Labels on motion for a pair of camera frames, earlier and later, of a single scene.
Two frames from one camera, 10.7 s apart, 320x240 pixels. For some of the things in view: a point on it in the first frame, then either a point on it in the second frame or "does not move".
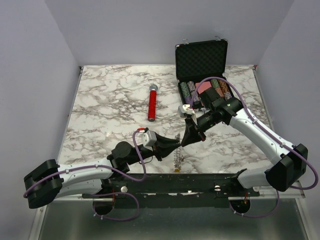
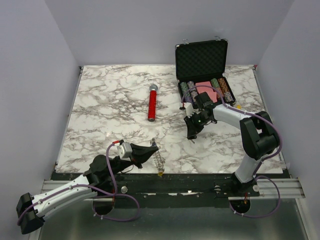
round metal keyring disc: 178,157 -> 159,162
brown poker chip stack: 225,89 does not move
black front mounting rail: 174,190 does not move
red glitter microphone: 152,102 does not move
